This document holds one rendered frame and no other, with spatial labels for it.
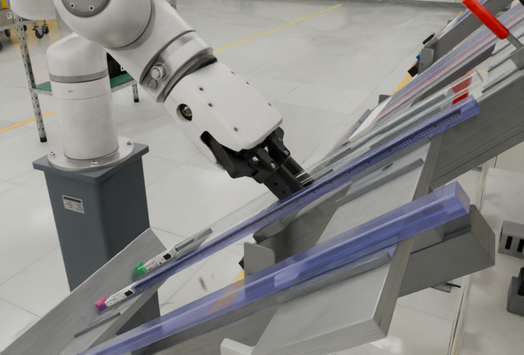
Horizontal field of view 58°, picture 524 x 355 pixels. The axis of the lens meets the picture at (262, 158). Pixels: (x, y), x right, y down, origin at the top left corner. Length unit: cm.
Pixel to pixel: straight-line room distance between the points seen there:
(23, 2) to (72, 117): 24
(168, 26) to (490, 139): 36
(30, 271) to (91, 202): 98
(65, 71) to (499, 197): 98
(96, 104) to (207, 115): 62
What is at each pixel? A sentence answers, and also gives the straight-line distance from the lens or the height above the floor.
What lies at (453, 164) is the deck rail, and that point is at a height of 92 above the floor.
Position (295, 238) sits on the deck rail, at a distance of 70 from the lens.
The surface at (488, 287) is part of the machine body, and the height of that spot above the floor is 62.
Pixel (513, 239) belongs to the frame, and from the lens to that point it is 98.
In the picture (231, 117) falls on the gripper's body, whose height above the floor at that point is 99.
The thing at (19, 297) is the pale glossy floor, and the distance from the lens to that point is 194.
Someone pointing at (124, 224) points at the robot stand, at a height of 54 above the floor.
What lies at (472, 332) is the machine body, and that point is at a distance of 81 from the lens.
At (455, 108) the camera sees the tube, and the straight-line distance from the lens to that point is 35.
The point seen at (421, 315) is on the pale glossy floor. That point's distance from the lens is 176.
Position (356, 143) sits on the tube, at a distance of 46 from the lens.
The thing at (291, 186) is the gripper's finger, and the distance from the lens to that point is 49.
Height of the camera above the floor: 116
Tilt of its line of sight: 25 degrees down
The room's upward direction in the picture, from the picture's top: straight up
